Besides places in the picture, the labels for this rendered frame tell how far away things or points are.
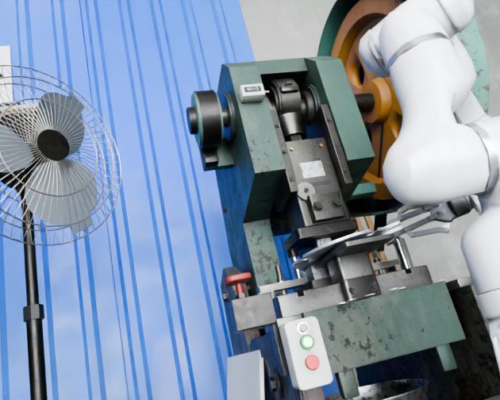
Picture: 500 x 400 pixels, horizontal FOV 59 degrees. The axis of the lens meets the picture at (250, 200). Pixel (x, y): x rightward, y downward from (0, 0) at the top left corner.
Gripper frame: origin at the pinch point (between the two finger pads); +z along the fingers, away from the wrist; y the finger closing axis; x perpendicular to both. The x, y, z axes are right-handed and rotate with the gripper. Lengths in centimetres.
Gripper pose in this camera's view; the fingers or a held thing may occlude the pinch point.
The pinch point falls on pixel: (389, 230)
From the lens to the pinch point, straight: 124.4
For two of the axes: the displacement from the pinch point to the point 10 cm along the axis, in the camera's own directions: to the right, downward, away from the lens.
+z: -8.4, 4.2, 3.4
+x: -4.5, -1.8, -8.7
